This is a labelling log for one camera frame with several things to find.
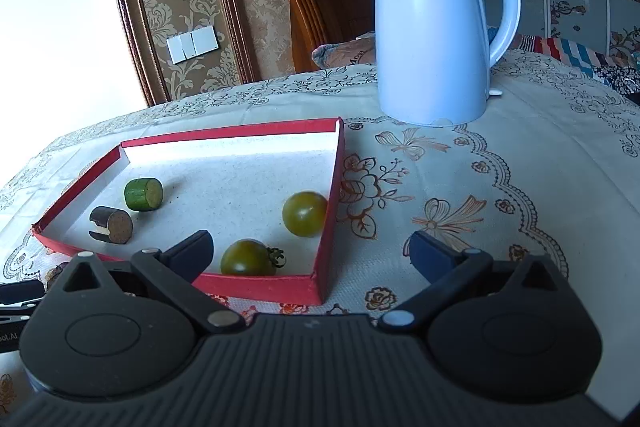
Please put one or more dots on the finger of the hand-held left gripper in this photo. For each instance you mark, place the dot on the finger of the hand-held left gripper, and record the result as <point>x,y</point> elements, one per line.
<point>20,293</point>

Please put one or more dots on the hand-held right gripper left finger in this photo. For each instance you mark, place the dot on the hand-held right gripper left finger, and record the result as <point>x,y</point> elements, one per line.
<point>192,254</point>

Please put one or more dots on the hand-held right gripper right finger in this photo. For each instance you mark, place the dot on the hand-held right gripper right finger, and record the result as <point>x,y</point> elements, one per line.
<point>430,257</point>

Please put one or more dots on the green tomato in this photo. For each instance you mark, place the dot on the green tomato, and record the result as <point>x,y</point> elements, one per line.
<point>247,257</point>
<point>305,214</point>

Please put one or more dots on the small eggplant piece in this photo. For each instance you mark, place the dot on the small eggplant piece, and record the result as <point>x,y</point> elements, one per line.
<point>117,227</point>

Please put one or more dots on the green cucumber piece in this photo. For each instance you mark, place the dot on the green cucumber piece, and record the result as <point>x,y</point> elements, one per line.
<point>137,194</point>

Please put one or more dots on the red shallow cardboard tray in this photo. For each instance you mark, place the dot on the red shallow cardboard tray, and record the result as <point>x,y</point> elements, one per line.
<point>225,167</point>

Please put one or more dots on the printed pillow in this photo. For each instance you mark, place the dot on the printed pillow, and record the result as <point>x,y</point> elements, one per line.
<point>345,54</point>

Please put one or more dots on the light blue electric kettle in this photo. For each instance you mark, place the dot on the light blue electric kettle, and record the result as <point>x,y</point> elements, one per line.
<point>430,32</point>

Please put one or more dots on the colourful patterned bed blanket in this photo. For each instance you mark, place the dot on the colourful patterned bed blanket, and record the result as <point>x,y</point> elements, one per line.
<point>575,52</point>

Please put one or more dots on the brown wooden headboard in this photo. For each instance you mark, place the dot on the brown wooden headboard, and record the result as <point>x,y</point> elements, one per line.
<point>325,7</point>

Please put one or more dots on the white wall light switch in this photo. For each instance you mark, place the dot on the white wall light switch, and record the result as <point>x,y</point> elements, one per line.
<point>192,44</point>

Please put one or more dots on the brown wooden wall trim frame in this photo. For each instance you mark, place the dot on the brown wooden wall trim frame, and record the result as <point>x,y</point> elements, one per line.
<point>132,7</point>

